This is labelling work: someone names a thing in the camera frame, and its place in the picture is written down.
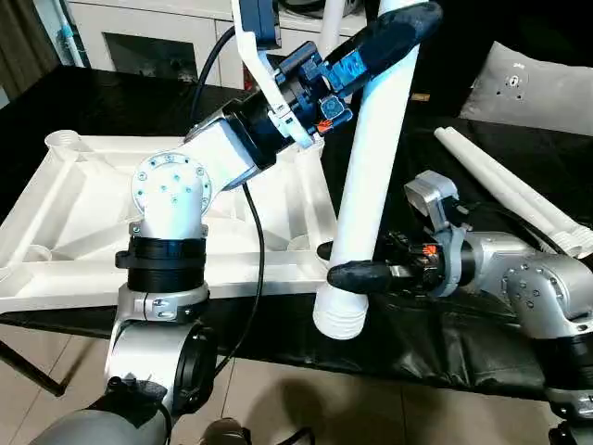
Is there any light blue pole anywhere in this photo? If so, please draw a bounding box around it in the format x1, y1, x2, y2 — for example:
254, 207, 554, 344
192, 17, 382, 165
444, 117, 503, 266
54, 0, 92, 68

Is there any brown curtain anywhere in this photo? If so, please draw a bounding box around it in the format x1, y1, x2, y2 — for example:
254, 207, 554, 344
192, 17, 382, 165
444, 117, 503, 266
0, 0, 62, 101

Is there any black cabinet with gold label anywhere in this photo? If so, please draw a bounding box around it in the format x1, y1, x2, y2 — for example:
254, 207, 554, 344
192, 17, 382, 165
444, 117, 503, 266
408, 0, 512, 112

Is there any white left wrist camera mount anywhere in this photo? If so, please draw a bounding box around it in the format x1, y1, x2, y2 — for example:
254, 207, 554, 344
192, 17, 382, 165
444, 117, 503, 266
230, 0, 318, 149

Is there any black work mat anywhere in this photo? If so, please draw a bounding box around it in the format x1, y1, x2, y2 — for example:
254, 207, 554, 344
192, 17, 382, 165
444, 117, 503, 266
0, 65, 593, 401

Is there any white plastic table leg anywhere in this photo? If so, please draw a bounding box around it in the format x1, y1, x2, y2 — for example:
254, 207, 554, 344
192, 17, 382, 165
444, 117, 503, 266
312, 0, 423, 342
434, 128, 583, 259
445, 124, 593, 249
318, 0, 347, 58

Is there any white plastic table top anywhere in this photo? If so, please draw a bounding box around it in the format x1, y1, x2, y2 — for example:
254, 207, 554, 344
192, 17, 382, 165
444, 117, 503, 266
0, 130, 340, 313

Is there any white cabinet with glass doors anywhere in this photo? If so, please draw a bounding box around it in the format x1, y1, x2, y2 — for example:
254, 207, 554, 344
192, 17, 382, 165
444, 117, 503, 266
63, 0, 372, 89

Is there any black stand foot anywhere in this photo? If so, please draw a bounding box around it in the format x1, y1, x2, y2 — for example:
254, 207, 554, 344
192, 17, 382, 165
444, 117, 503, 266
0, 338, 68, 400

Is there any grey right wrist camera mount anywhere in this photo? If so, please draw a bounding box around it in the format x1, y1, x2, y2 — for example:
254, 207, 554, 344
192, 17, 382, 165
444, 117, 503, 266
404, 171, 470, 299

